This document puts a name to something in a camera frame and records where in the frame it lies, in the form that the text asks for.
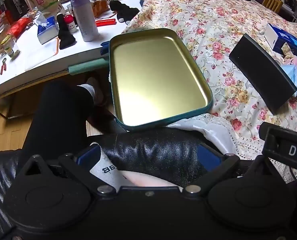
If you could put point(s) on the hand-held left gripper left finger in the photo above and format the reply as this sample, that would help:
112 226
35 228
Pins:
88 156

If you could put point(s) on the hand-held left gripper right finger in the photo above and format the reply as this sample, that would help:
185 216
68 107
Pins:
209 156

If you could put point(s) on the white printed sock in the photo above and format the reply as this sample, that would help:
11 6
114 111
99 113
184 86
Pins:
106 172

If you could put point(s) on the blue face mask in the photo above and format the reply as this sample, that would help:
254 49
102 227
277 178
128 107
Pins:
293 76

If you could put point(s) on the teal tin tray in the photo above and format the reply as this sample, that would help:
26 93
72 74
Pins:
158 80

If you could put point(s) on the white lace cloth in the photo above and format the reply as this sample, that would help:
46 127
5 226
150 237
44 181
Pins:
213 135

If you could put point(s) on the person's leg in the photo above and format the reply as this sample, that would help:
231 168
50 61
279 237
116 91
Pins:
58 120

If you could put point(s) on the green foam edge guard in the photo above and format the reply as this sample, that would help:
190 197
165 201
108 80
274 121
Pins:
86 66

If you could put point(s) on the blue cardboard box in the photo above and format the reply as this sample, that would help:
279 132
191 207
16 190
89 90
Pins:
286 40

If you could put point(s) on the dark blue cloth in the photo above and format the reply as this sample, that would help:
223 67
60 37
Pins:
104 48

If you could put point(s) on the orange stick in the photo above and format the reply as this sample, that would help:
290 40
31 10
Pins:
56 46

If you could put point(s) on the black sock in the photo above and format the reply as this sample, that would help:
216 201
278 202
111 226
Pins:
66 38

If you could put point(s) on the red pliers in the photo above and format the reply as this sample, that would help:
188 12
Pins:
3 66

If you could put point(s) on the floral bedspread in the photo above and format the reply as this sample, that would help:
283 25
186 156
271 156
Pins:
201 25

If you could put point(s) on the blue white tissue box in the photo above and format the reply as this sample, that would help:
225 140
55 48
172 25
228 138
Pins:
47 31

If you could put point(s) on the small red cap bottle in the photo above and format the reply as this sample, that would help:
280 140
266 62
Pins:
70 23

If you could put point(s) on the red utility knife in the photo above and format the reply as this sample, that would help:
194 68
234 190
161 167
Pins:
106 22

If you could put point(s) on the glass jar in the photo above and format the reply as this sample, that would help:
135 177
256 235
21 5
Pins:
8 46

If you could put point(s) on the purple thermos bottle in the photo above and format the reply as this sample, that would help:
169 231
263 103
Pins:
84 20

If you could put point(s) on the wooden chair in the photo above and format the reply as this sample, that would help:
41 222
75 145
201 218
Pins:
272 2

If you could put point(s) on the red snack packet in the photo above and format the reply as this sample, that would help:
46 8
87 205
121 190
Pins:
19 26

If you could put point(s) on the wooden heart-shaped box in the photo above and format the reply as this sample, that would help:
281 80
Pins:
101 7

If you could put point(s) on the black glove with grey fingertips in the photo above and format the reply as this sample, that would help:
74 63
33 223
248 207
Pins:
124 10

